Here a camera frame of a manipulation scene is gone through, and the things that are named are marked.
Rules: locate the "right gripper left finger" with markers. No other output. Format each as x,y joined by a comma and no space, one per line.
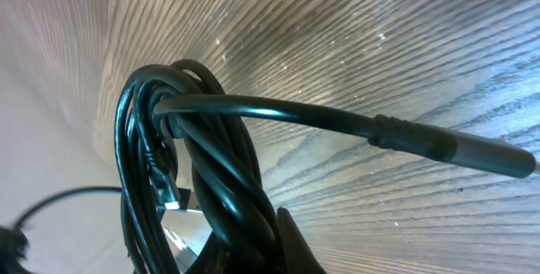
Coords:
214,259

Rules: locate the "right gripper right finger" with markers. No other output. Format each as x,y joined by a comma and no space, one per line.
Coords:
296,253

